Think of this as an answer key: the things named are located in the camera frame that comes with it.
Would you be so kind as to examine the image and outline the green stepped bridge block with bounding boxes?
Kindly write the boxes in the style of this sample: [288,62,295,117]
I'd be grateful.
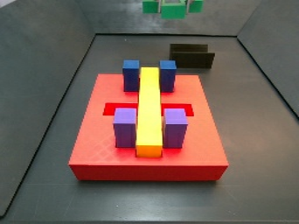
[143,0,203,19]

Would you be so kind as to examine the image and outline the red base board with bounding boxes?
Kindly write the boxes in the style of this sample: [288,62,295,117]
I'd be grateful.
[70,74,230,181]

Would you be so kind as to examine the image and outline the yellow long bar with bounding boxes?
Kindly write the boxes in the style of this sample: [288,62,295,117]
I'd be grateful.
[135,67,163,158]

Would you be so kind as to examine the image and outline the purple post right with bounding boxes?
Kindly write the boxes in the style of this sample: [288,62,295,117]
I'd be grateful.
[114,108,136,148]

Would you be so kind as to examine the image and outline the purple post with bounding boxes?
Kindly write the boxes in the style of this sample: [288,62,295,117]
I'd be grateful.
[114,108,136,148]
[163,108,188,149]

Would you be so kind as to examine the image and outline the purple post left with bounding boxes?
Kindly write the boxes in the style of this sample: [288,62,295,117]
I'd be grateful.
[163,108,188,149]

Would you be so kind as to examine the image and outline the blue post right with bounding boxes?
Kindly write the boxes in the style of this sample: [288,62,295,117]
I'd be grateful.
[123,59,140,92]

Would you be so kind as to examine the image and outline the blue post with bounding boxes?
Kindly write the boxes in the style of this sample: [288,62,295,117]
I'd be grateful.
[123,59,140,92]
[159,60,176,93]

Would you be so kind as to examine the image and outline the blue post left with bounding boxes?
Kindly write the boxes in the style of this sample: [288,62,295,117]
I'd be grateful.
[159,60,176,93]

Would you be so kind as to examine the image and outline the black angle bracket fixture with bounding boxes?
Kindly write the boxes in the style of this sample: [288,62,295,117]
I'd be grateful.
[170,44,215,69]

